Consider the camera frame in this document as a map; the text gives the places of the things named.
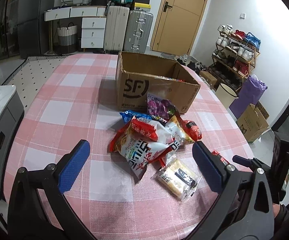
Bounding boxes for brown cardboard box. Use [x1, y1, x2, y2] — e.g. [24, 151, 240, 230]
[116, 51, 201, 113]

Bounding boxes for white drawer dresser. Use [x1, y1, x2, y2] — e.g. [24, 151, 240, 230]
[44, 6, 107, 49]

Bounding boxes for clear wrapped cake packet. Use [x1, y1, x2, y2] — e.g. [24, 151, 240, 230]
[154, 157, 202, 202]

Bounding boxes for white trash bin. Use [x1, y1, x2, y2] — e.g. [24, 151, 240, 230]
[216, 82, 238, 109]

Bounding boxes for red snack packet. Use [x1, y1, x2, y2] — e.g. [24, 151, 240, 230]
[181, 119, 203, 141]

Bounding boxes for white grey appliance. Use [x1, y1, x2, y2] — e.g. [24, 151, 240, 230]
[0, 85, 25, 200]

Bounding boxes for wooden door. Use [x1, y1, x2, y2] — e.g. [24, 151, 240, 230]
[151, 0, 212, 55]

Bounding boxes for large open cardboard carton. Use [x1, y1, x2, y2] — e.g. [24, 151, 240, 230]
[236, 104, 270, 143]

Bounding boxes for silver suitcase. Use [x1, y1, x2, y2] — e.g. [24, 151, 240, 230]
[123, 9, 153, 54]

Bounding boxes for purple bag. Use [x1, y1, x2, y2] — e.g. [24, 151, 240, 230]
[229, 75, 268, 119]

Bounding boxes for purple snack packet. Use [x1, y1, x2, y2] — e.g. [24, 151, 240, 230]
[146, 92, 176, 121]

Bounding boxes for small red sachet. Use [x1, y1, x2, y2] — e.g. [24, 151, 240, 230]
[212, 150, 231, 165]

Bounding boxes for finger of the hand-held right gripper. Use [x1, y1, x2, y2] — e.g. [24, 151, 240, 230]
[233, 155, 271, 173]

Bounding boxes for cream suitcase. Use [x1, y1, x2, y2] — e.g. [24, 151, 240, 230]
[104, 5, 130, 53]

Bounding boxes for pile of snack packets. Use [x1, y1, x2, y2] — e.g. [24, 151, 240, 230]
[157, 76, 186, 82]

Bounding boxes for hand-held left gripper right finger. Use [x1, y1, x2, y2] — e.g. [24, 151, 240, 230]
[191, 141, 276, 240]

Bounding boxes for blue snack packet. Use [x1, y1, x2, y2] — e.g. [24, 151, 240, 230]
[120, 110, 155, 125]

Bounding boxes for small brown carton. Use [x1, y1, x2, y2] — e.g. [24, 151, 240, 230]
[199, 70, 218, 89]

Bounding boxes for pink checkered tablecloth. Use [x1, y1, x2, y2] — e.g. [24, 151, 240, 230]
[3, 52, 256, 240]

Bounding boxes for person's right forearm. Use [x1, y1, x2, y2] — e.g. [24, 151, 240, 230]
[273, 203, 289, 240]

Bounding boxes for scattered shoes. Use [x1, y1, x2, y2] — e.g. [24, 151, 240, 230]
[176, 54, 207, 73]

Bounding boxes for rows of sneakers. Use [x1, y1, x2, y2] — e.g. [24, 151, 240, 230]
[211, 24, 261, 88]

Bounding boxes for white grey laundry basket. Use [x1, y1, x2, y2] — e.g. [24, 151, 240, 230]
[57, 23, 78, 53]

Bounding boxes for wooden shoe rack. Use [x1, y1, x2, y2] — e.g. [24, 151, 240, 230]
[209, 25, 261, 91]

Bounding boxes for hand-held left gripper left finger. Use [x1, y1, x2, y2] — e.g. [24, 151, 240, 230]
[7, 140, 97, 240]

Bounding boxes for red white noodle snack bag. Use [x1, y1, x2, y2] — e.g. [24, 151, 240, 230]
[164, 115, 197, 151]
[110, 116, 177, 182]

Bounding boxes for dark grey refrigerator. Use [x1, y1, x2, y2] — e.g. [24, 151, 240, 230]
[17, 0, 60, 59]

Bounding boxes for white dotted floor mat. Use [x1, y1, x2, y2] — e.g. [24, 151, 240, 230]
[2, 56, 71, 105]

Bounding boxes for dark glass cabinet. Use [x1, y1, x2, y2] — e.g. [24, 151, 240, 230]
[0, 0, 20, 61]

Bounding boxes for yellow black shoe box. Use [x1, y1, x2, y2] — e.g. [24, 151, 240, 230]
[131, 2, 152, 11]

